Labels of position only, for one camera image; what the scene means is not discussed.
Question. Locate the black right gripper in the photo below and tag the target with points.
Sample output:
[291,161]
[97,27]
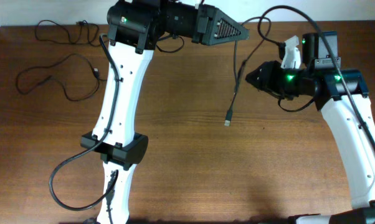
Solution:
[268,71]

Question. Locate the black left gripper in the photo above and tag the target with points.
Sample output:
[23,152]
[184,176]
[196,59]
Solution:
[212,20]

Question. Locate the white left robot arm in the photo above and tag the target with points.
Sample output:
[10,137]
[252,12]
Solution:
[135,27]

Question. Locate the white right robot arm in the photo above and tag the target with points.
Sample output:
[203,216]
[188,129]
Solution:
[343,100]

